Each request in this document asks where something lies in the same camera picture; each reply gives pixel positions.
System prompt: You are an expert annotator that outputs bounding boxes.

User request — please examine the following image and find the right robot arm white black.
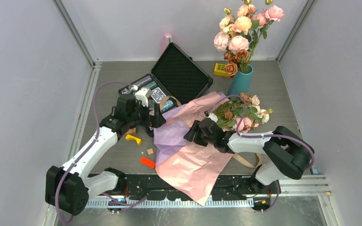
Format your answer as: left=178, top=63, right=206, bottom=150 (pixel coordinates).
left=184, top=118, right=314, bottom=193

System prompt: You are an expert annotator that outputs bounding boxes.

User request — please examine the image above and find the yellow perforated block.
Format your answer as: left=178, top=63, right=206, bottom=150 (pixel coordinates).
left=214, top=63, right=230, bottom=78

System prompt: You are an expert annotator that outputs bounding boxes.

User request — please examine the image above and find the black open poker case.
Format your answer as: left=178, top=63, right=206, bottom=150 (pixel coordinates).
left=118, top=43, right=213, bottom=134

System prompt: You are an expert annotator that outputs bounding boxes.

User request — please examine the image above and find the yellow arch block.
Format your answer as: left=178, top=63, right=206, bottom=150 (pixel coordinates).
left=125, top=134, right=142, bottom=145

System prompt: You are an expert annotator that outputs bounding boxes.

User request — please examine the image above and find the teal vase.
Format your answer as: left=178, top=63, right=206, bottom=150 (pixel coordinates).
left=227, top=65, right=253, bottom=95

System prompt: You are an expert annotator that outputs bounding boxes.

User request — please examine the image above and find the pink rose bouquet in vase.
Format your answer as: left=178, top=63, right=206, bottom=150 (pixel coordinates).
left=214, top=0, right=285, bottom=78

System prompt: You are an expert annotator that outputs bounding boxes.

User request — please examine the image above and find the orange rectangular block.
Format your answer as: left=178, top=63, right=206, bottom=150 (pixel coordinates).
left=140, top=157, right=156, bottom=169

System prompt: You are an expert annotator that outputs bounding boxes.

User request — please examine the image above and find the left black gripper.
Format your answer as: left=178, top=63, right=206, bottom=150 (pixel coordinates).
left=127, top=99, right=165, bottom=128

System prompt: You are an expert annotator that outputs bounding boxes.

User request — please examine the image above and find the playing card deck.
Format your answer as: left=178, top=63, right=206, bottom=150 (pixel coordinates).
left=151, top=87, right=166, bottom=103

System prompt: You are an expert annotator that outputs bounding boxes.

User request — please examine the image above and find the pink white bottle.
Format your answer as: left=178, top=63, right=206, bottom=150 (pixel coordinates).
left=164, top=33, right=173, bottom=47

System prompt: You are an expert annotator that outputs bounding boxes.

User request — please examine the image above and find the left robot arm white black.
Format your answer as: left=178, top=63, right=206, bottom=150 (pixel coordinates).
left=45, top=94, right=166, bottom=216

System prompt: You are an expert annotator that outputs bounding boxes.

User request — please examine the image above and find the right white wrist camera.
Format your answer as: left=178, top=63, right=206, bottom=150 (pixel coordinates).
left=205, top=111, right=218, bottom=123

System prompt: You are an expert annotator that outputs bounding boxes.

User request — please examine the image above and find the pink wrapping paper sheet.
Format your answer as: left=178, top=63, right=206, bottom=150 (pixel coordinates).
left=154, top=92, right=232, bottom=206

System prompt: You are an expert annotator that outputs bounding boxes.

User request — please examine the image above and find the tan ribbon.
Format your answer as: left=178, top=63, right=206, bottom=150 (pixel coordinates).
left=154, top=94, right=263, bottom=169

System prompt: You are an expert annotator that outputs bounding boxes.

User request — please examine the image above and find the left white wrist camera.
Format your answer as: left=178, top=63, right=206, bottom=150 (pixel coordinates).
left=129, top=85, right=151, bottom=108

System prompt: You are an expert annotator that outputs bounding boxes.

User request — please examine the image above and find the purple flower bouquet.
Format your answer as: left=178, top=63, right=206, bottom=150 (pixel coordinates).
left=163, top=92, right=273, bottom=149

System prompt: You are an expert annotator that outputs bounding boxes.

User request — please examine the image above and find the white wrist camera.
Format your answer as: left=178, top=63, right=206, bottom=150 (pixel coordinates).
left=129, top=85, right=151, bottom=108
left=205, top=111, right=218, bottom=123

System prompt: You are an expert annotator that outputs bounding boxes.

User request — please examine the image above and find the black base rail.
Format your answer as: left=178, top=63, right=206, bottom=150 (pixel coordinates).
left=106, top=174, right=277, bottom=201

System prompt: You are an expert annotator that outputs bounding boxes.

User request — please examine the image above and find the wooden arch block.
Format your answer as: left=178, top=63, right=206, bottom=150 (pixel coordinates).
left=126, top=128, right=136, bottom=135

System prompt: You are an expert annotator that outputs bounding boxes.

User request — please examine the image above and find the small wooden cube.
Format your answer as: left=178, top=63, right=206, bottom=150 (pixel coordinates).
left=147, top=148, right=154, bottom=155

